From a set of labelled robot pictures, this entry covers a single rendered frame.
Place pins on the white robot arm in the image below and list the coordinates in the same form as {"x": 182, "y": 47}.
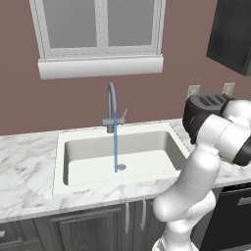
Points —
{"x": 196, "y": 170}

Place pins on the blue water stream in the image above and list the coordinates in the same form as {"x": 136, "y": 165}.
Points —
{"x": 115, "y": 147}

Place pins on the white kitchen sink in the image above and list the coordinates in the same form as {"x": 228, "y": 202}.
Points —
{"x": 121, "y": 157}

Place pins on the grey curved tap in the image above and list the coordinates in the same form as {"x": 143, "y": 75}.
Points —
{"x": 112, "y": 108}

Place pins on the black toaster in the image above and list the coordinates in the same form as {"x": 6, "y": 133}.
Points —
{"x": 199, "y": 109}

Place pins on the white framed window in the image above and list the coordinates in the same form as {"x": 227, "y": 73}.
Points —
{"x": 99, "y": 32}

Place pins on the dark grey cupboard door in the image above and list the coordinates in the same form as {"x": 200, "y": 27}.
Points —
{"x": 147, "y": 225}
{"x": 85, "y": 228}

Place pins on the black dishwasher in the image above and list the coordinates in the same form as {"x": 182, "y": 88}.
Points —
{"x": 227, "y": 219}

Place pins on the dark grey drawer front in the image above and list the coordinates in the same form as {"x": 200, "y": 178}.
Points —
{"x": 16, "y": 235}

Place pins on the white wall socket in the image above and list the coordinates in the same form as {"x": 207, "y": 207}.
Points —
{"x": 228, "y": 88}
{"x": 193, "y": 90}

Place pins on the black wall cupboard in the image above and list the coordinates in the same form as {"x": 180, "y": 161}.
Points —
{"x": 230, "y": 32}

